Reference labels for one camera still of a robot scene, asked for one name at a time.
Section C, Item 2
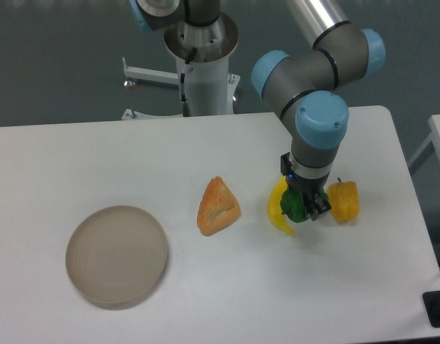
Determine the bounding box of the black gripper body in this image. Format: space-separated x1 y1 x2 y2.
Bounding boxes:
280 153 329 204

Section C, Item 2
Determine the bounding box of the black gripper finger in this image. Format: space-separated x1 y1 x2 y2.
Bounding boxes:
307 193 332 221

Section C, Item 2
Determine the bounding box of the green pepper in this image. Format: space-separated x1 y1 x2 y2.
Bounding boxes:
280 188 324 223

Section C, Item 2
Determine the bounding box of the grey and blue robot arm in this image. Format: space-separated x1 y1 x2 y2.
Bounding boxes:
130 1 386 223

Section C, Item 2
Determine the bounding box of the yellow bell pepper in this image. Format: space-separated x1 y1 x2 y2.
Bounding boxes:
327 178 360 223

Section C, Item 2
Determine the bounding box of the yellow banana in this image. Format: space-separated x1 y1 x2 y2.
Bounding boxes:
267 177 295 236

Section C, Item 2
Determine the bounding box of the orange triangular bread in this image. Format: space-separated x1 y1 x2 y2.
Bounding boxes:
196 176 241 237

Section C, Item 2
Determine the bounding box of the white side table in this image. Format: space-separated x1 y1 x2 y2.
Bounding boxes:
407 114 440 176

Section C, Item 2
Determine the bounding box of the black device at edge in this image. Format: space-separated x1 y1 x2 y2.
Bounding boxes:
421 243 440 328

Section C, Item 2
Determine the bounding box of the beige round plate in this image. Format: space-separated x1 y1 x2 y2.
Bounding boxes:
65 205 169 310

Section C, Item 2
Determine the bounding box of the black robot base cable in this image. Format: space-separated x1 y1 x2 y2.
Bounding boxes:
179 47 197 118

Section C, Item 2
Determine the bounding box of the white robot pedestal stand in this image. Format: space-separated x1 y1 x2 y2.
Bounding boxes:
123 12 240 117

